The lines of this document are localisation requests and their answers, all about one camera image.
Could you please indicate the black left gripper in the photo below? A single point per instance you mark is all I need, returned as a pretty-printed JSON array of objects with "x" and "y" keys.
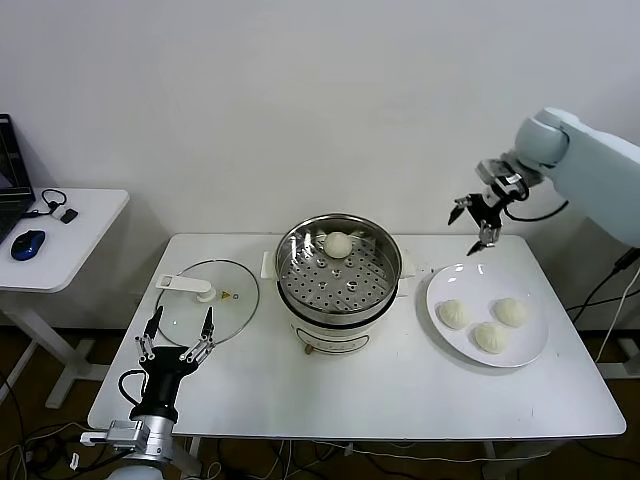
[{"x": 162, "y": 380}]

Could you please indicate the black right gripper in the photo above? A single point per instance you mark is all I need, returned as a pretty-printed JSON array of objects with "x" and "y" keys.
[{"x": 487, "y": 205}]

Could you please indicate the white steamed baozi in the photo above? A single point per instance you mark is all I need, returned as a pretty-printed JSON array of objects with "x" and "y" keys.
[
  {"x": 489, "y": 337},
  {"x": 454, "y": 314},
  {"x": 337, "y": 245},
  {"x": 510, "y": 311}
]

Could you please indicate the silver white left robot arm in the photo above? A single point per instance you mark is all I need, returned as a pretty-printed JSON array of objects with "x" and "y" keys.
[{"x": 160, "y": 440}]

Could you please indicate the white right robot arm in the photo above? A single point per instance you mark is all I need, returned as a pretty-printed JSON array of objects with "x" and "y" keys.
[{"x": 590, "y": 160}]

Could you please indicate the stainless steel steamer basket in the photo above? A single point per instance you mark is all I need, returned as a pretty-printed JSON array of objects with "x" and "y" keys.
[{"x": 370, "y": 280}]

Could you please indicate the glass pot lid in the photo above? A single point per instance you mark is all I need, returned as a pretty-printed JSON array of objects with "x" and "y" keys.
[{"x": 220, "y": 320}]

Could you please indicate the white round plate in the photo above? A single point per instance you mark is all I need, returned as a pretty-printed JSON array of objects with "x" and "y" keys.
[{"x": 450, "y": 340}]

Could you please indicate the white side table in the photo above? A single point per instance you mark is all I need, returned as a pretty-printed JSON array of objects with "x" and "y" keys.
[{"x": 75, "y": 240}]

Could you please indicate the white electric cooker base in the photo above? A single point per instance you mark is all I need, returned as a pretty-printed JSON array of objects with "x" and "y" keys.
[{"x": 330, "y": 337}]

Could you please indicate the blue black computer mouse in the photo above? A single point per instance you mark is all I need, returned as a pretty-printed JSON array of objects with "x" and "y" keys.
[{"x": 28, "y": 244}]

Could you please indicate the black laptop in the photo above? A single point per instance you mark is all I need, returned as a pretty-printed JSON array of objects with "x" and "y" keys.
[{"x": 12, "y": 200}]

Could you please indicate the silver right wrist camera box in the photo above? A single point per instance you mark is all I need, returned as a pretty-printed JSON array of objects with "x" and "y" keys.
[{"x": 487, "y": 170}]

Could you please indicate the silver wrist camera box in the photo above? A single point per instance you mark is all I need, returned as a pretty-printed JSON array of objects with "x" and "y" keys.
[
  {"x": 122, "y": 431},
  {"x": 487, "y": 170}
]

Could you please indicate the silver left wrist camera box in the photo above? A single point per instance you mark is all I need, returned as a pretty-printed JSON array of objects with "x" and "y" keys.
[{"x": 122, "y": 431}]

